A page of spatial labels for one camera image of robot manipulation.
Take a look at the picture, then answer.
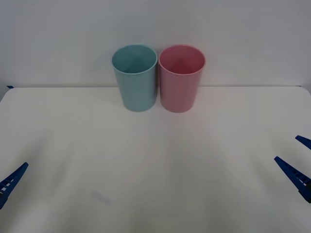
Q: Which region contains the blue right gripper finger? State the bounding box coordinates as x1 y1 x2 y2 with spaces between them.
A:
274 156 311 204
294 135 311 151

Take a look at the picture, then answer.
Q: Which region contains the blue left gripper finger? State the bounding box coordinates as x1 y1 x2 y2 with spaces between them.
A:
0 162 29 211

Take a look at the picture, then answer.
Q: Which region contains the pink plastic bin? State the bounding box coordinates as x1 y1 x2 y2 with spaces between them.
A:
157 44 207 114

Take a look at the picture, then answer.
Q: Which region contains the pale blue plastic bin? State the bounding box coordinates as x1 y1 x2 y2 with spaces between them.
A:
111 44 158 113

